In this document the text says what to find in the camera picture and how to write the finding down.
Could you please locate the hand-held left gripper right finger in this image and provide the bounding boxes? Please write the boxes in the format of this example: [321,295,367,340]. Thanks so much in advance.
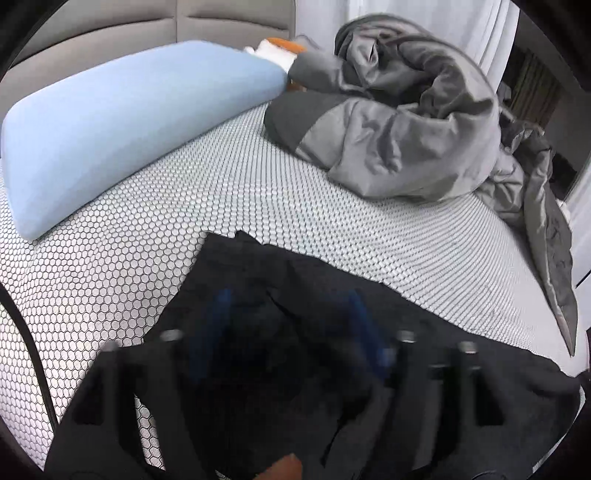
[323,288,548,480]

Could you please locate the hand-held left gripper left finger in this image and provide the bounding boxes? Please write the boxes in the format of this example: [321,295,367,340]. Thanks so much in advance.
[44,288,241,480]

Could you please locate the black pants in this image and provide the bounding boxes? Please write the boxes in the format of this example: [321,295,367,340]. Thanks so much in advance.
[143,231,583,480]

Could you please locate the honeycomb patterned bed mattress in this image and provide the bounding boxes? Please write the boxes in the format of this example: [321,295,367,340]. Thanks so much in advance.
[0,102,578,472]

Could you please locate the grey duvet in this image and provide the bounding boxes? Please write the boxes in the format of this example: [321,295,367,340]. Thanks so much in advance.
[264,14,579,357]

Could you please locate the light blue pillow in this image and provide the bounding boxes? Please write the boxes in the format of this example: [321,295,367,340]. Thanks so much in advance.
[0,40,288,242]

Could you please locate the orange and white plush toy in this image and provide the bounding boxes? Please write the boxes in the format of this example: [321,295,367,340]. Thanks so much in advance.
[245,37,311,92]

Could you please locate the dark wooden furniture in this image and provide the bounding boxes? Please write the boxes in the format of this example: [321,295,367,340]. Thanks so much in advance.
[499,18,591,200]

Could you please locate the grey padded headboard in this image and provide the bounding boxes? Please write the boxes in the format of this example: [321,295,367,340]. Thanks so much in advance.
[0,0,297,121]

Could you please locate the white curtain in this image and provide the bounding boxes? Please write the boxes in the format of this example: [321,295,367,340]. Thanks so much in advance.
[295,0,521,94]

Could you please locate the black cable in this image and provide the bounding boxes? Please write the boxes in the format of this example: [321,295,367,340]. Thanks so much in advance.
[0,282,64,420]

